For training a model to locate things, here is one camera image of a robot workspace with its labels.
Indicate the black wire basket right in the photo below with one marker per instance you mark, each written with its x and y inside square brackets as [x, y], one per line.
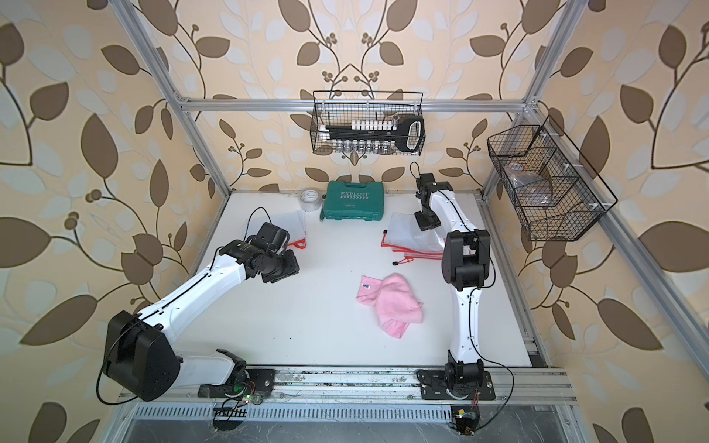
[555, 191]

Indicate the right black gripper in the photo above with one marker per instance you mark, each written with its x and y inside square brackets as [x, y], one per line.
[424, 225]

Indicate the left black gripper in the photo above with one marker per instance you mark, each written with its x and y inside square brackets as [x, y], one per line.
[292, 268]

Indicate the black wire basket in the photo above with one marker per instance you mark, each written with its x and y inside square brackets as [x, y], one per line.
[555, 191]
[341, 107]

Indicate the stack of mesh document bags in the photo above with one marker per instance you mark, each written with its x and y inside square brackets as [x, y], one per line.
[295, 224]

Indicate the clear tape roll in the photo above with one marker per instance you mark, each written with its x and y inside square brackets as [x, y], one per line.
[310, 200]

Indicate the green plastic tool case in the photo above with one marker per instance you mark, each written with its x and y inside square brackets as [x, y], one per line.
[353, 201]

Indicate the clear plastic bag in basket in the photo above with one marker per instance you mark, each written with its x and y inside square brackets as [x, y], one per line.
[530, 189]

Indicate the clear mesh document bag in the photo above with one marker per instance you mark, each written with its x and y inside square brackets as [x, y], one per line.
[404, 236]

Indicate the black wire basket centre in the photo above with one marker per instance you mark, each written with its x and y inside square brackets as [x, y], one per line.
[341, 107]

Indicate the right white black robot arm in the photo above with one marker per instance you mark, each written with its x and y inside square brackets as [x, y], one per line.
[465, 267]

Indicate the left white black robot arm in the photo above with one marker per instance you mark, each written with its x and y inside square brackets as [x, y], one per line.
[139, 349]

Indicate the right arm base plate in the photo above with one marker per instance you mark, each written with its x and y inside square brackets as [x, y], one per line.
[434, 386]

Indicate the pink microfiber cloth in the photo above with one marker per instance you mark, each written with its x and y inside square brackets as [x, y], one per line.
[393, 301]

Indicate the black socket holder rail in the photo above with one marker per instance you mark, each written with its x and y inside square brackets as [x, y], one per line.
[405, 135]

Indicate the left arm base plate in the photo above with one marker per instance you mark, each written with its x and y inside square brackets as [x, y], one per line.
[244, 384]

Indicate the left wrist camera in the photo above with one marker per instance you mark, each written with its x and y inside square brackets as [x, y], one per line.
[272, 238]

